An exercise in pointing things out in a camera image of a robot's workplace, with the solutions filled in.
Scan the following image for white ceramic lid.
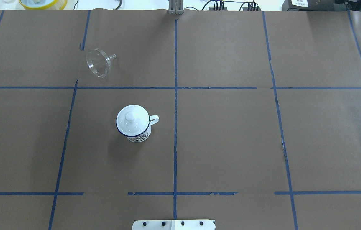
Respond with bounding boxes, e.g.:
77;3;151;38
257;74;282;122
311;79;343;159
116;105;150;137

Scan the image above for white blue patterned mug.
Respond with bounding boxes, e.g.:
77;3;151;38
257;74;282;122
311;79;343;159
122;115;160;143

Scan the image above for brown paper table cover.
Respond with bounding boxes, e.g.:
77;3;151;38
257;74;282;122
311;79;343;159
0;9;361;230

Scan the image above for left black connector block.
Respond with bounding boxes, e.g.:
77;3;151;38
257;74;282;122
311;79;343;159
205;0;227;11

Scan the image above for black connector block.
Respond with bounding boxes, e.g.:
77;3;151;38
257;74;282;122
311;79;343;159
239;1;261;11
205;0;227;11

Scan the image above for right black connector block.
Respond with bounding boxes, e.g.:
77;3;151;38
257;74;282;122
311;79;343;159
239;1;261;11

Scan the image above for black device with label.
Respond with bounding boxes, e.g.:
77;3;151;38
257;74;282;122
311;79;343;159
281;0;361;12

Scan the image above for yellow rimmed filter bowl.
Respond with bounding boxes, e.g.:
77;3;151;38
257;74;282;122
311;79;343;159
18;0;68;10

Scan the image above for aluminium frame post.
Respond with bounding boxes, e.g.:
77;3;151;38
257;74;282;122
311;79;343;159
168;0;184;15

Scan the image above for white camera pole base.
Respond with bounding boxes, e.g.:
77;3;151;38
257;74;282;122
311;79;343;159
132;219;216;230

